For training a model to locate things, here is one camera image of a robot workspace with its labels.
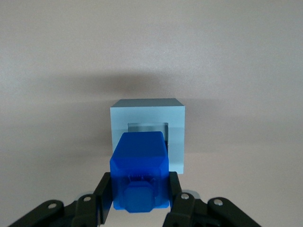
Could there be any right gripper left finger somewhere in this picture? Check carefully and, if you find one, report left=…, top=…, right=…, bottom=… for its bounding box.
left=7, top=172, right=114, bottom=227

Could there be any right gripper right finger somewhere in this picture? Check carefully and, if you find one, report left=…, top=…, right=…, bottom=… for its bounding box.
left=163, top=171, right=261, bottom=227

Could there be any blue plastic insert part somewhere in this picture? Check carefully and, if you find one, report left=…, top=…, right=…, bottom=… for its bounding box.
left=109, top=131, right=171, bottom=214

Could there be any gray square socket base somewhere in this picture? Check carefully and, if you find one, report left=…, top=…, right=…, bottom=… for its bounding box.
left=109, top=98, right=187, bottom=175

